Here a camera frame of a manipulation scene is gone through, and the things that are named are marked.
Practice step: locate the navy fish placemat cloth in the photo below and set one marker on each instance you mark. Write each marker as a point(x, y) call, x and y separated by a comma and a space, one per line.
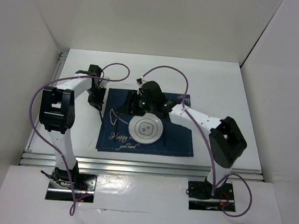
point(179, 138)

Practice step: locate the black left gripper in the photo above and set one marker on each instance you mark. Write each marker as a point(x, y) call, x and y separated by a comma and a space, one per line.
point(97, 103)

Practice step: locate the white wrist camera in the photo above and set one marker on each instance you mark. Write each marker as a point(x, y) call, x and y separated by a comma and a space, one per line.
point(140, 82)
point(103, 83)

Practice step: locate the black spoon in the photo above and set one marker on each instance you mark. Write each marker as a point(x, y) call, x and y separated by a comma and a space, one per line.
point(101, 118)

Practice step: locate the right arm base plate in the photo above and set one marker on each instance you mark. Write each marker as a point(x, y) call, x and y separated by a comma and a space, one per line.
point(200, 199)

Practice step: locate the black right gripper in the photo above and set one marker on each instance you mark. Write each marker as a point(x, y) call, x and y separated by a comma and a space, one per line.
point(133, 96)

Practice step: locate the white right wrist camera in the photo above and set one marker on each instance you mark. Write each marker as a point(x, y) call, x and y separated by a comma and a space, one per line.
point(140, 82)

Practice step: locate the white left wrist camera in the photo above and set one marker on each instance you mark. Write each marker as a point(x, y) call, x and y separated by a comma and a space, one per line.
point(103, 83)

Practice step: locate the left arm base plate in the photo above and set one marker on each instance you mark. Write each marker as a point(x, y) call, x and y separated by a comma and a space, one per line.
point(59, 188)

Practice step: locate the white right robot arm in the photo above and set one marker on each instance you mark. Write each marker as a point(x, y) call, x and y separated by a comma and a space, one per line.
point(223, 137)

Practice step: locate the black fork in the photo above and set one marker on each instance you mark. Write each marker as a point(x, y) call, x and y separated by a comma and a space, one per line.
point(116, 127)

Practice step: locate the black table knife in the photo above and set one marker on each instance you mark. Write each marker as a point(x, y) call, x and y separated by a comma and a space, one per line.
point(165, 134)

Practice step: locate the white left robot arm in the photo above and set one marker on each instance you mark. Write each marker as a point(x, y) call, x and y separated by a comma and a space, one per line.
point(57, 114)

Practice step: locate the white round plate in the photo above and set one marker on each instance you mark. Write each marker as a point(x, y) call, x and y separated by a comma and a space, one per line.
point(146, 129)

